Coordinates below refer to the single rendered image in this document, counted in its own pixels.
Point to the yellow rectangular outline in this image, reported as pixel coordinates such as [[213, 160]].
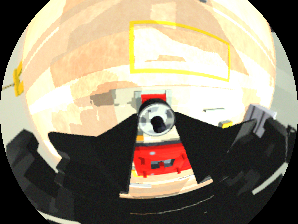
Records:
[[154, 70]]

